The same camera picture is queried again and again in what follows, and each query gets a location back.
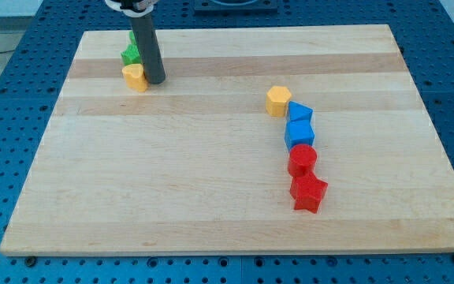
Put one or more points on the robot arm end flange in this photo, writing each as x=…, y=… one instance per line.
x=132, y=8

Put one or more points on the yellow hexagon block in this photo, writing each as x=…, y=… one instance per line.
x=277, y=99

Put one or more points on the blue cube block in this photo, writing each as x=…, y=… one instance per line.
x=298, y=132

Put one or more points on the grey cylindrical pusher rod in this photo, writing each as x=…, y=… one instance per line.
x=147, y=44

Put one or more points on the green block behind rod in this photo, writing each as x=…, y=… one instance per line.
x=132, y=37

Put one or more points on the blue triangle block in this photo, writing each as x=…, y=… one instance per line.
x=298, y=112

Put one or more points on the green star block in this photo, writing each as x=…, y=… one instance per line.
x=131, y=55

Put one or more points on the yellow heart block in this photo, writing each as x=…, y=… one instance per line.
x=134, y=76

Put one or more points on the red star block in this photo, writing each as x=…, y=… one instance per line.
x=308, y=191

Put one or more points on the wooden board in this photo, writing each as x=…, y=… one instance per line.
x=196, y=165

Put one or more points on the red cylinder block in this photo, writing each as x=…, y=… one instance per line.
x=301, y=160

